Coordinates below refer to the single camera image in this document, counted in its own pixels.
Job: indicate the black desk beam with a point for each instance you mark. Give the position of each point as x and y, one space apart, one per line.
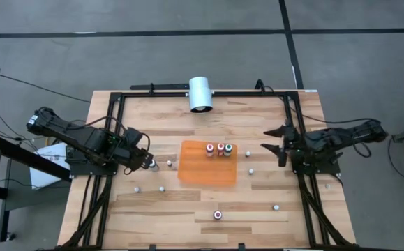
23 157

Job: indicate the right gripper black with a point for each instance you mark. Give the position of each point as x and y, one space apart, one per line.
294 144

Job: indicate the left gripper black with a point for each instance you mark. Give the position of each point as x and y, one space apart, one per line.
133 153

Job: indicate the red Chefmaster candy color bottle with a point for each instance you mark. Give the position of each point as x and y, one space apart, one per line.
217 215

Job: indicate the translucent orange plastic tray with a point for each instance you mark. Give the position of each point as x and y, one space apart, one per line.
205 171

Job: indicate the pink-capped food coloring bottle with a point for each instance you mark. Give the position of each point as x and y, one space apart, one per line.
209 148

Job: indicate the white cylinder housing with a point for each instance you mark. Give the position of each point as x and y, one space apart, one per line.
200 94

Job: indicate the black stand leg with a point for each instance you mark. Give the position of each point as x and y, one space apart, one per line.
3 223

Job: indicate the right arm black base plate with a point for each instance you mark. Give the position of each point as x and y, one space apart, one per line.
330 169

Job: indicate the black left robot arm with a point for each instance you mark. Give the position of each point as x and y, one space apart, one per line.
79 136

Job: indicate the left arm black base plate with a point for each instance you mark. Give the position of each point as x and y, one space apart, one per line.
93 171

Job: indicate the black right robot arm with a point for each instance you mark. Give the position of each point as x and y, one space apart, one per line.
337 137

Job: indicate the white paper sheet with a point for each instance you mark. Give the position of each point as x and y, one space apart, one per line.
44 174

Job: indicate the flat black bar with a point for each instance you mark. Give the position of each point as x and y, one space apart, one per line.
163 86

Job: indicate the green-capped food coloring bottle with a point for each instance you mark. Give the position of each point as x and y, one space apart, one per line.
228 148

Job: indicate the red-capped food coloring bottle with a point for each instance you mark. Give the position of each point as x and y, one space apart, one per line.
220 148

